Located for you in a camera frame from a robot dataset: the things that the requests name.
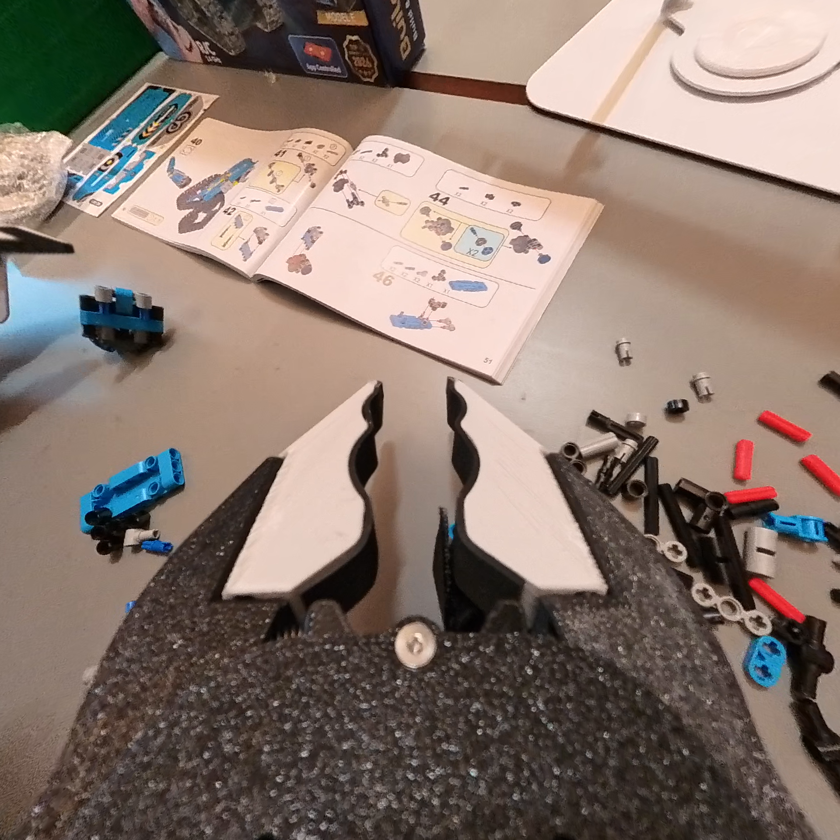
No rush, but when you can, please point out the dark green storage bin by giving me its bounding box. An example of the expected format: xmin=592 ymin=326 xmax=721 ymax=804
xmin=0 ymin=0 xmax=161 ymax=135

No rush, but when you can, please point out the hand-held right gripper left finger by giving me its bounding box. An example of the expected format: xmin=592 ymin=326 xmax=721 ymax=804
xmin=222 ymin=381 xmax=385 ymax=624

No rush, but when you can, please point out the cluster of black pins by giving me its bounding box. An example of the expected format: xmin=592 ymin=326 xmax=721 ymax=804
xmin=91 ymin=511 xmax=132 ymax=557

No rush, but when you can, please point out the large clear plastic parts bag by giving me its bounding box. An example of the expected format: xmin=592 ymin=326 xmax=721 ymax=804
xmin=0 ymin=128 xmax=73 ymax=224

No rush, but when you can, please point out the blue sticker sheet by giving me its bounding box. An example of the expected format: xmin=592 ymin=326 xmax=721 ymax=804
xmin=64 ymin=82 xmax=221 ymax=216

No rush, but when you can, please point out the open instruction booklet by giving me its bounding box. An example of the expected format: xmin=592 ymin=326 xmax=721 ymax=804
xmin=112 ymin=118 xmax=605 ymax=385

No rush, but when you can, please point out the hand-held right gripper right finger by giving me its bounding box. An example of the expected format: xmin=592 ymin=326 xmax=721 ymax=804
xmin=446 ymin=377 xmax=609 ymax=599

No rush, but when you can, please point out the blue angled beam brick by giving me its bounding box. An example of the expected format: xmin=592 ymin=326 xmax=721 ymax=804
xmin=79 ymin=448 xmax=186 ymax=532

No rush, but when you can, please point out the white stand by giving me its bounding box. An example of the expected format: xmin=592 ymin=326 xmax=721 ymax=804
xmin=525 ymin=0 xmax=840 ymax=198

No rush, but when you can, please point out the dark toy box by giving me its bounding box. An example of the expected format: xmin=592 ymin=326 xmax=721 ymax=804
xmin=128 ymin=0 xmax=427 ymax=88

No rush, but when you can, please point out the blue beam brick assembly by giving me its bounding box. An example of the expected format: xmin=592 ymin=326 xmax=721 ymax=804
xmin=79 ymin=285 xmax=165 ymax=332

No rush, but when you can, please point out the pile of small brick parts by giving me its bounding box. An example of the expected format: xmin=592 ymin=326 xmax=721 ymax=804
xmin=561 ymin=371 xmax=840 ymax=769

